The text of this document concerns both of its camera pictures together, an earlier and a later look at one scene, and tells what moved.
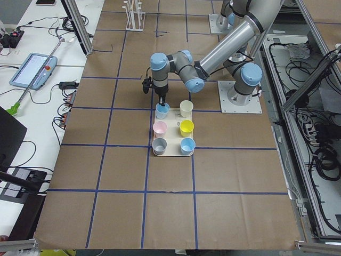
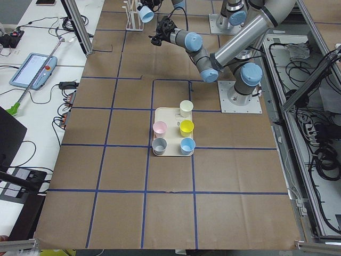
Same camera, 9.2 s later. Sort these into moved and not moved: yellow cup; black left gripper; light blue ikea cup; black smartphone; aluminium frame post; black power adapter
Moved: light blue ikea cup; black left gripper
Not moved: yellow cup; black power adapter; aluminium frame post; black smartphone
